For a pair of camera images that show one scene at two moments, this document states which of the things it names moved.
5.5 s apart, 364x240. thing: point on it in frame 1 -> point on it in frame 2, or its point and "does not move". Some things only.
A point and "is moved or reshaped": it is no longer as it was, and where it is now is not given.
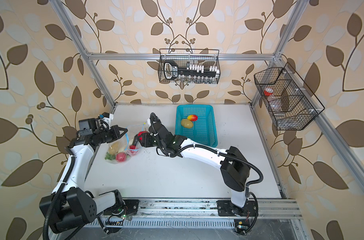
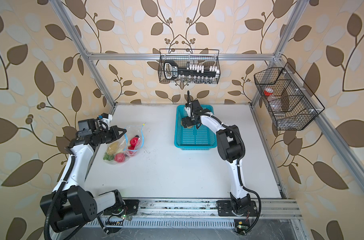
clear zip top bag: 121,149 does not move
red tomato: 120,156 does not move
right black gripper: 145,142 -> 188,121
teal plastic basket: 203,131 does not move
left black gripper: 114,132 does not move
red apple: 141,132 is moved or reshaped
